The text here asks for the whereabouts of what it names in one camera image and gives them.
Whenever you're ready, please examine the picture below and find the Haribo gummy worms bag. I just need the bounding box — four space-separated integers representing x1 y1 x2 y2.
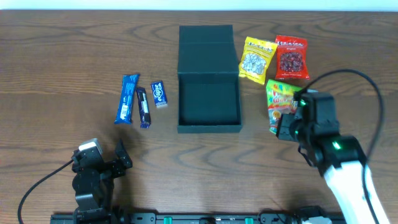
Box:
266 79 301 134

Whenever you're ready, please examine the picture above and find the long blue snack bar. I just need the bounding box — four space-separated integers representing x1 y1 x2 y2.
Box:
114 74 139 124

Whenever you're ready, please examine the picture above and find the red Hacks candy bag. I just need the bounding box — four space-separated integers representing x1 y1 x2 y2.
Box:
275 35 310 80

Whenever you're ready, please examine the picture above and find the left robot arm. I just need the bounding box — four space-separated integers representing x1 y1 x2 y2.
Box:
72 138 132 223

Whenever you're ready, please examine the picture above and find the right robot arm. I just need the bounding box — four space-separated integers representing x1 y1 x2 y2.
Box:
276 91 389 223

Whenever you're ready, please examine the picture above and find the blue Eclipse gum pack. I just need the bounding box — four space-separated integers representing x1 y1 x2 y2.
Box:
151 81 168 107

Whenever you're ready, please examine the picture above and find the dark blue chocolate bar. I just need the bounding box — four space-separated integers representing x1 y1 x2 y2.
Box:
136 87 151 128

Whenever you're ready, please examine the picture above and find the yellow candy bag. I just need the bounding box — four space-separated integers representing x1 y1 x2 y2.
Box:
239 37 277 85

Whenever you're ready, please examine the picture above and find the dark green open box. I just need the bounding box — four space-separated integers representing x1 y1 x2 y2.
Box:
177 25 243 134

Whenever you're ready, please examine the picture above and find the right black cable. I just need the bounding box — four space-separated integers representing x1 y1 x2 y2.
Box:
300 68 386 224

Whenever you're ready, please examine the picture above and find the black cable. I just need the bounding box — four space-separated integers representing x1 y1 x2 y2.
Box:
300 68 386 224
17 159 75 224

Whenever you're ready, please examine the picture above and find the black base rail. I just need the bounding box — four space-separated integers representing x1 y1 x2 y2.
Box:
50 212 346 224

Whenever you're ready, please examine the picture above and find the left black cable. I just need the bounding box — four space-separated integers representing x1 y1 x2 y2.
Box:
17 159 75 224

